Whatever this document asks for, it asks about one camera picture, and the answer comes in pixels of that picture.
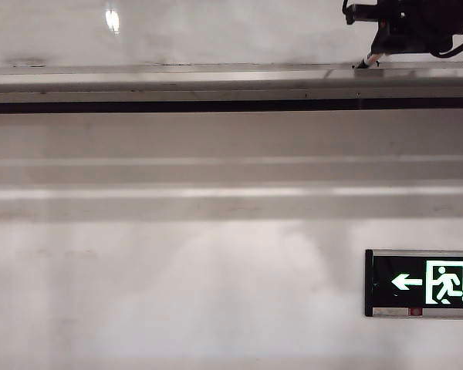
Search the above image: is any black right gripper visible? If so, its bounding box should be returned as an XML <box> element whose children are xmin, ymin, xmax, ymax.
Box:
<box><xmin>346</xmin><ymin>0</ymin><xmax>463</xmax><ymax>55</ymax></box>

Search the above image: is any white marker with black cap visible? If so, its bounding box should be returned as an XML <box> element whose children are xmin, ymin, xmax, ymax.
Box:
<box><xmin>355</xmin><ymin>50</ymin><xmax>384</xmax><ymax>70</ymax></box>

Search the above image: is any white whiteboard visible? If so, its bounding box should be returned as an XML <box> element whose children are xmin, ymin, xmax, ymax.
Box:
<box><xmin>0</xmin><ymin>0</ymin><xmax>463</xmax><ymax>70</ymax></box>

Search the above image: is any aluminium whiteboard tray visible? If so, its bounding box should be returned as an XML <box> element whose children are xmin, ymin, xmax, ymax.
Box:
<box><xmin>0</xmin><ymin>61</ymin><xmax>463</xmax><ymax>116</ymax></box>

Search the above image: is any green illuminated exit sign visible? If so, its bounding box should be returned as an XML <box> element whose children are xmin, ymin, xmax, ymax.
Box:
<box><xmin>364</xmin><ymin>249</ymin><xmax>463</xmax><ymax>319</ymax></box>

